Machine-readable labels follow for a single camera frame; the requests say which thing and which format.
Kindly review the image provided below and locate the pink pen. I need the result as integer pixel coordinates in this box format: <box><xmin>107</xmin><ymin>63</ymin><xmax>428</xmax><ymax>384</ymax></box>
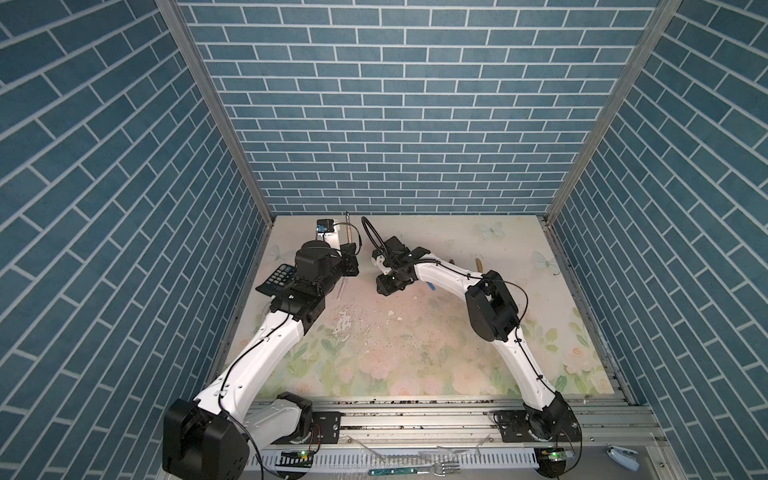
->
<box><xmin>337</xmin><ymin>277</ymin><xmax>347</xmax><ymax>300</ymax></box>

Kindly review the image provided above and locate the brown pen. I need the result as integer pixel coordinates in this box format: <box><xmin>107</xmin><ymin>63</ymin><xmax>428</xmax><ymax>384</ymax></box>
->
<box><xmin>344</xmin><ymin>211</ymin><xmax>354</xmax><ymax>243</ymax></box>

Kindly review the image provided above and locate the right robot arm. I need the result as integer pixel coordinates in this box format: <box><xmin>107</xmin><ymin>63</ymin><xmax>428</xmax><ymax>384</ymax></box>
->
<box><xmin>372</xmin><ymin>237</ymin><xmax>582</xmax><ymax>441</ymax></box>

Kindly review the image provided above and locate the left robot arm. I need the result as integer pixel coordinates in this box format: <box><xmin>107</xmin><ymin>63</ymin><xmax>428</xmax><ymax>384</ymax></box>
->
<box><xmin>161</xmin><ymin>233</ymin><xmax>360</xmax><ymax>479</ymax></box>

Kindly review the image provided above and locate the black calculator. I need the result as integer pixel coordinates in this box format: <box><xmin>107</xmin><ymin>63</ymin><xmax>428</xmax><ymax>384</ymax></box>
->
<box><xmin>255</xmin><ymin>263</ymin><xmax>296</xmax><ymax>297</ymax></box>

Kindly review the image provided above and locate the white blue stapler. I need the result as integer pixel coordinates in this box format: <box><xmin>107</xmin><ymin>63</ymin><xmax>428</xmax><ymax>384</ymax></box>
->
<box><xmin>606</xmin><ymin>446</ymin><xmax>640</xmax><ymax>472</ymax></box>

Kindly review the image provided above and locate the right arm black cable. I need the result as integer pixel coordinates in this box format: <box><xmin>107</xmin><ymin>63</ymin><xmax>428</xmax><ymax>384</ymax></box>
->
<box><xmin>360</xmin><ymin>215</ymin><xmax>391</xmax><ymax>259</ymax></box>

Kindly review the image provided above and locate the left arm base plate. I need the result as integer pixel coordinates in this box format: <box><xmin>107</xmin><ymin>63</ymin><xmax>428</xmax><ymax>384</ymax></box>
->
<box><xmin>273</xmin><ymin>411</ymin><xmax>342</xmax><ymax>446</ymax></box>

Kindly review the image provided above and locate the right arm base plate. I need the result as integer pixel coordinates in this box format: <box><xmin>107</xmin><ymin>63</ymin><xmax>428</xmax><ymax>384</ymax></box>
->
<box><xmin>489</xmin><ymin>409</ymin><xmax>582</xmax><ymax>443</ymax></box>

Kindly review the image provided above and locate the green handled fork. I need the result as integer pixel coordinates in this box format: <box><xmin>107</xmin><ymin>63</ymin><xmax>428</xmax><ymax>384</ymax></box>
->
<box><xmin>367</xmin><ymin>461</ymin><xmax>461</xmax><ymax>477</ymax></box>

